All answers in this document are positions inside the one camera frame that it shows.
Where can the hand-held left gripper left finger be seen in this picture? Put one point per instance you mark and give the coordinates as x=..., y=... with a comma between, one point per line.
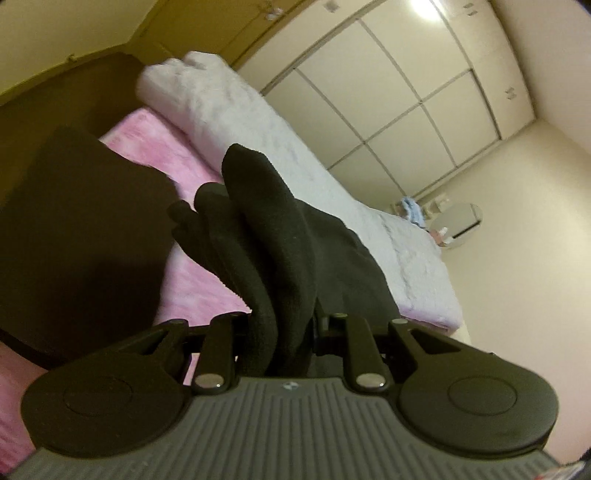
x=221, y=341

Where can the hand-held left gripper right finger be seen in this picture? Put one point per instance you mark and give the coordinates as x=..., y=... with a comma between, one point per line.
x=323, y=339

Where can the black garment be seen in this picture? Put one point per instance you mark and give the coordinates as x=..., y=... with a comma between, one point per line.
x=277, y=240

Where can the pink floral blanket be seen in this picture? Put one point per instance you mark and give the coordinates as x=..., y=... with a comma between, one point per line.
x=194, y=286

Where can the blue and white clutter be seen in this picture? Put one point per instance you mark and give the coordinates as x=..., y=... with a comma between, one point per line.
x=410, y=210

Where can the white oval appliance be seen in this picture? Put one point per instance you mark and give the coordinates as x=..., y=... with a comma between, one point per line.
x=459, y=221

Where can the dark folded cloth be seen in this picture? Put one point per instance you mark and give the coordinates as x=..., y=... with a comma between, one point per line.
x=78, y=230

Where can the white folded quilt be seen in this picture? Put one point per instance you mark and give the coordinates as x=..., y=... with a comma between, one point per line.
x=258, y=115

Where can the white wardrobe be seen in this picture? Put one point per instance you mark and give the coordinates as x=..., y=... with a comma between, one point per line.
x=392, y=92

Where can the brown headboard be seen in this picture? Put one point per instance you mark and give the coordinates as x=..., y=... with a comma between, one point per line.
x=69, y=92

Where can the yellow wooden cabinet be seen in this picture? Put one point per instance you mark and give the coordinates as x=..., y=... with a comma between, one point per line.
x=207, y=27

